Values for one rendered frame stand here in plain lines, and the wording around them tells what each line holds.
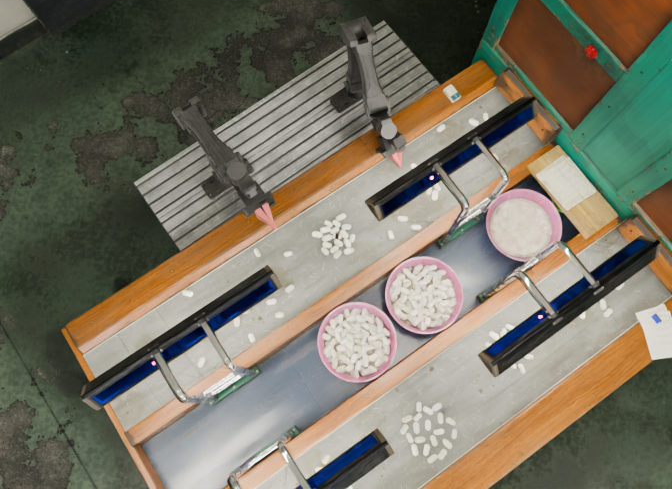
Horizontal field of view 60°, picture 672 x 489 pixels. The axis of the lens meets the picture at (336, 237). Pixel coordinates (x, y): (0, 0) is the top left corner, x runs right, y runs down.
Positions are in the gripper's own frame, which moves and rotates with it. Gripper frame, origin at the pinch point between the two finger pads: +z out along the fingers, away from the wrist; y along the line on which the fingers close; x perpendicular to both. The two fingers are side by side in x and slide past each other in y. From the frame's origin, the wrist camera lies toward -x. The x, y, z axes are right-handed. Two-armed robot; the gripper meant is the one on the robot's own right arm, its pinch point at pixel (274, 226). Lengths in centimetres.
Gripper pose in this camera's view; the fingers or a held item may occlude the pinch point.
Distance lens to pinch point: 175.4
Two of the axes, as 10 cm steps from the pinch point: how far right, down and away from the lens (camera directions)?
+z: 5.9, 7.8, -2.0
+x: 0.0, 2.5, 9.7
